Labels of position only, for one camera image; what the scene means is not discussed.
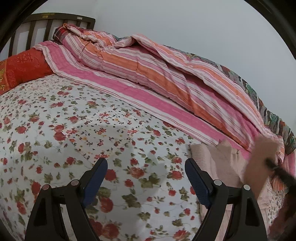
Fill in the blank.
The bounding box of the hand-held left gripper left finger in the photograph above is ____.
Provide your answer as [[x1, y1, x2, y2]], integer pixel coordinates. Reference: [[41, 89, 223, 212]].
[[24, 158, 109, 241]]

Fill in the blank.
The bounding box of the pink knitted sweater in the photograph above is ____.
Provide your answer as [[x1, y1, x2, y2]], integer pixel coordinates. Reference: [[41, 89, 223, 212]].
[[190, 136, 285, 241]]

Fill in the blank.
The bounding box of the red patterned pillow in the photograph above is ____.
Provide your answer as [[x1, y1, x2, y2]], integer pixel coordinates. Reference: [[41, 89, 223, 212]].
[[0, 49, 55, 95]]

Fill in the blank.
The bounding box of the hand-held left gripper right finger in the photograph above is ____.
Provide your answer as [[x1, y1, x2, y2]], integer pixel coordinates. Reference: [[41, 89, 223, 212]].
[[185, 158, 269, 241]]

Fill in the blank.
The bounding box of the red plaid cloth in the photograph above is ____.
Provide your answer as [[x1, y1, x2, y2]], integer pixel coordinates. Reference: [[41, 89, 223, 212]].
[[53, 26, 70, 43]]

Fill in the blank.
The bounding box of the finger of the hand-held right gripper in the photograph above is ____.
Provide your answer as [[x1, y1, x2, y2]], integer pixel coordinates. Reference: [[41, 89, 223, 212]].
[[265, 157, 296, 186]]

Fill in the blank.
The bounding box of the floral white bedsheet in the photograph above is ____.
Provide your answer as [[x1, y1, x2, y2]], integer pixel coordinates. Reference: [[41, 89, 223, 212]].
[[0, 75, 232, 241]]

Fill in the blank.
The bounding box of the dark wooden headboard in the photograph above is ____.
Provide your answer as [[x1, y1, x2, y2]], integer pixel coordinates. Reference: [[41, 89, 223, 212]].
[[5, 13, 96, 58]]

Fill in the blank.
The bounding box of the pink orange striped quilt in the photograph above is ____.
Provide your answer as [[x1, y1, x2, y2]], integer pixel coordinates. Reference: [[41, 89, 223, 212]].
[[32, 23, 296, 172]]

